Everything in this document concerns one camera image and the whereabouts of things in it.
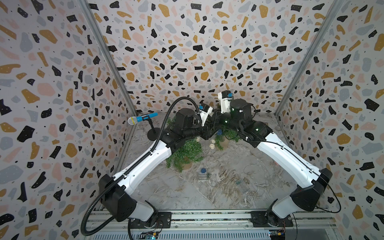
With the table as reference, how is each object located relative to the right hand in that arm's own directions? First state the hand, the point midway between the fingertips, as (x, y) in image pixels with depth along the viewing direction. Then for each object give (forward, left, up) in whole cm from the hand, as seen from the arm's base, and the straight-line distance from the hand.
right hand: (207, 112), depth 68 cm
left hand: (-4, -6, -5) cm, 9 cm away
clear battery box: (-18, -20, -40) cm, 49 cm away
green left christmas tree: (-10, +13, -25) cm, 30 cm away
